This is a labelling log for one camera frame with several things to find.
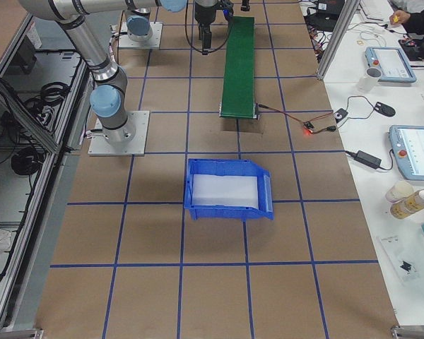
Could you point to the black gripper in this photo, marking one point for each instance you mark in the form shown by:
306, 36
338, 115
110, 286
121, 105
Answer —
204, 12
245, 5

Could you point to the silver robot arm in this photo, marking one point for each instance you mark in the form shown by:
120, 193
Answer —
107, 100
138, 24

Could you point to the green conveyor belt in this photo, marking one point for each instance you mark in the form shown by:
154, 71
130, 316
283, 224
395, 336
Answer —
238, 100

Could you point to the red-lit sensor module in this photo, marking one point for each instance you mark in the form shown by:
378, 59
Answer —
308, 127

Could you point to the white mug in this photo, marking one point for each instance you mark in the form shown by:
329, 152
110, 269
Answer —
369, 79

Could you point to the blue plastic bin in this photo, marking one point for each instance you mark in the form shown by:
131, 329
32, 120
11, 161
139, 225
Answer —
220, 188

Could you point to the blue teach pendant far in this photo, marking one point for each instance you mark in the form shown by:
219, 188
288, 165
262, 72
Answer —
392, 62

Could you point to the blue teach pendant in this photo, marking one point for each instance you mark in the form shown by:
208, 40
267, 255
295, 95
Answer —
392, 62
408, 145

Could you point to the black mouse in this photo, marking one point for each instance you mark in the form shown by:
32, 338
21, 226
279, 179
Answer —
384, 109

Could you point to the person at desk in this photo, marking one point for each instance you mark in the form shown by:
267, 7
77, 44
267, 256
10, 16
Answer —
412, 22

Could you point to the black power adapter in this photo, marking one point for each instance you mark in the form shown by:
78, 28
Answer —
368, 160

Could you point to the blue teach pendant near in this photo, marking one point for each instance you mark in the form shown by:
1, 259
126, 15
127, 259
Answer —
408, 145

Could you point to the yellow drink can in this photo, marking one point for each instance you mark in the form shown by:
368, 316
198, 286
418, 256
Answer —
408, 206

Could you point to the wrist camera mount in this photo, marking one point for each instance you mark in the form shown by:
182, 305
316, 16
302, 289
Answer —
226, 6

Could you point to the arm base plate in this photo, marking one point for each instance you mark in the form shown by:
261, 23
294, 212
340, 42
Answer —
149, 41
128, 140

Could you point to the aluminium frame post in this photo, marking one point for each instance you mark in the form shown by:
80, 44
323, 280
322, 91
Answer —
344, 20

